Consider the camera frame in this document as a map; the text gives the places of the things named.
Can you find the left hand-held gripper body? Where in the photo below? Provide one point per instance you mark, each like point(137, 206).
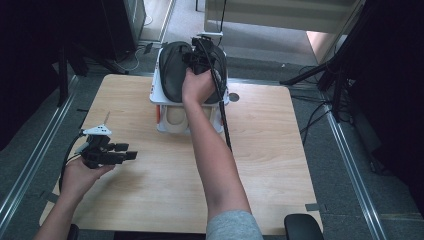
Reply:
point(98, 155)

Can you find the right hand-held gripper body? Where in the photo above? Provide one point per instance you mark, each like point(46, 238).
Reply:
point(201, 58)

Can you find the black flip-flop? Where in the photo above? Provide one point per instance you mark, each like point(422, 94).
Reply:
point(221, 65)
point(173, 73)

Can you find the cream clog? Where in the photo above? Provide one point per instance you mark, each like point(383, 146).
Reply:
point(211, 113)
point(175, 116)

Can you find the white two-tier shoe rack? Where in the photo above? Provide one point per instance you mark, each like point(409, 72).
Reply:
point(156, 96)

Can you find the person's right hand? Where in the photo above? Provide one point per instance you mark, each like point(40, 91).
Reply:
point(200, 87)

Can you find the person's left hand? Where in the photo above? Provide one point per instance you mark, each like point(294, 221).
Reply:
point(80, 180)

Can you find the round dark table grommet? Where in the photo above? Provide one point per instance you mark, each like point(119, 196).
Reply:
point(234, 97)

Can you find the dark tape piece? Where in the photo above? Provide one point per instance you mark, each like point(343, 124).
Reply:
point(312, 206)
point(49, 197)

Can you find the black chair armrest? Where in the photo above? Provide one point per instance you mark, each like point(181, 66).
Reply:
point(74, 232)
point(303, 226)

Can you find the dark cabinet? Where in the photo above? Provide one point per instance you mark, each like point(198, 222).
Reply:
point(125, 26)

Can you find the black metal stand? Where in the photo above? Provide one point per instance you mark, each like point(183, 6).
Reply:
point(63, 76)

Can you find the white cabinet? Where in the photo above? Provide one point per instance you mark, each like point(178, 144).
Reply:
point(276, 15)

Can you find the black tripod stand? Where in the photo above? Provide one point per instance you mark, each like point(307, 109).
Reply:
point(330, 66)

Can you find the grey sleeve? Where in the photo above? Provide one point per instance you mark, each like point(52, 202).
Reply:
point(233, 228)

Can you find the metal floor rail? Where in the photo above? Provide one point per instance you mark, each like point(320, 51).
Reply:
point(36, 150)
point(356, 180)

